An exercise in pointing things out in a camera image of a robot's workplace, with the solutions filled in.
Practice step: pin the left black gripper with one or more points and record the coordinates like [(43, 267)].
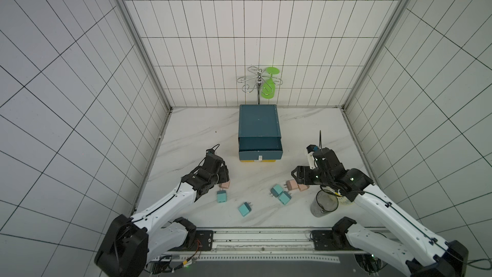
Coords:
[(223, 175)]

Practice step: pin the teal plug bottom middle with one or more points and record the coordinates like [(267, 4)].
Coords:
[(244, 209)]

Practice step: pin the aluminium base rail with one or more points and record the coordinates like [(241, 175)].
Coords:
[(249, 244)]

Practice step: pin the teal plug left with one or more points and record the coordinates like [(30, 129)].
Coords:
[(222, 196)]

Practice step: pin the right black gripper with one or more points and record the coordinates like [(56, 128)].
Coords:
[(304, 175)]

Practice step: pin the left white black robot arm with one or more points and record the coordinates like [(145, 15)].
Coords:
[(153, 219)]

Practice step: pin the teal plug center upper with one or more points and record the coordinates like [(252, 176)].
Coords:
[(276, 190)]

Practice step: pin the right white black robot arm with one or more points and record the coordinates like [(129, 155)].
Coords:
[(417, 252)]

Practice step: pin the metal cup rack stand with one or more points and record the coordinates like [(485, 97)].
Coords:
[(252, 83)]

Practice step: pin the teal yellow drawer cabinet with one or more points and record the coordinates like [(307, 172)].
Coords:
[(259, 133)]

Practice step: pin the teal plug center lower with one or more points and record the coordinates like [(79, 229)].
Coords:
[(284, 198)]

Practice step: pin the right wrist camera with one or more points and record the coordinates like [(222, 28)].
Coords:
[(310, 151)]

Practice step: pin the green plastic goblet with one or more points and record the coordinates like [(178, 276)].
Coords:
[(270, 81)]

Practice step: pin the dark transparent cup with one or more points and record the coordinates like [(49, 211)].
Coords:
[(324, 203)]

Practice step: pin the pink plug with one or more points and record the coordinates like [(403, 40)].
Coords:
[(302, 187), (224, 185), (291, 185)]

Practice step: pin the teal plug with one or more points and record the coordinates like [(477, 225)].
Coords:
[(222, 196), (276, 190), (284, 198), (244, 209)]

